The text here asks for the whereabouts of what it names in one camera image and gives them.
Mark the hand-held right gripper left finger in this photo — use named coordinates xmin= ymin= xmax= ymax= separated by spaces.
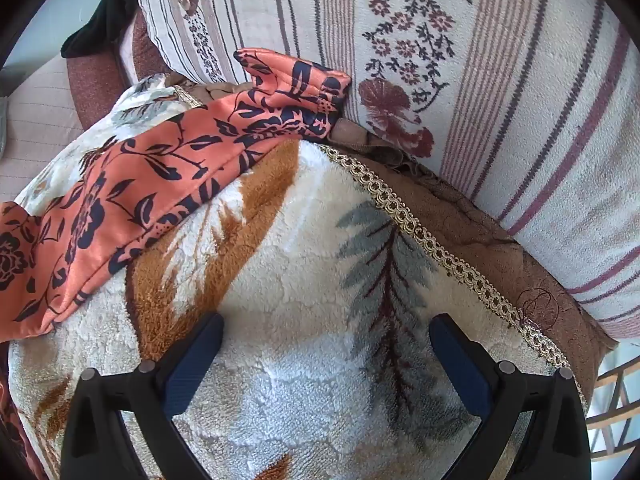
xmin=59 ymin=311 xmax=224 ymax=480

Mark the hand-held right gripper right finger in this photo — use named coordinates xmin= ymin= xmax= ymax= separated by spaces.
xmin=428 ymin=313 xmax=593 ymax=480

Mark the orange floral garment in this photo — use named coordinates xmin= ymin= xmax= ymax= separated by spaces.
xmin=0 ymin=48 xmax=353 ymax=338

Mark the leaf print plush blanket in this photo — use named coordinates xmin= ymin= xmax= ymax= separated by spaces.
xmin=0 ymin=72 xmax=618 ymax=480

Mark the striped floral cushion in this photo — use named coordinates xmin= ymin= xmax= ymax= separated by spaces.
xmin=137 ymin=0 xmax=640 ymax=338

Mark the pink bolster cushion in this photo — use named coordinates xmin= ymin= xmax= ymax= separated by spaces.
xmin=65 ymin=10 xmax=143 ymax=128

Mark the black cloth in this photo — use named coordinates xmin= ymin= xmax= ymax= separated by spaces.
xmin=60 ymin=0 xmax=151 ymax=58

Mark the wooden lattice frame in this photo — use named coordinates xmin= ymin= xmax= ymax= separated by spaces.
xmin=584 ymin=355 xmax=638 ymax=461

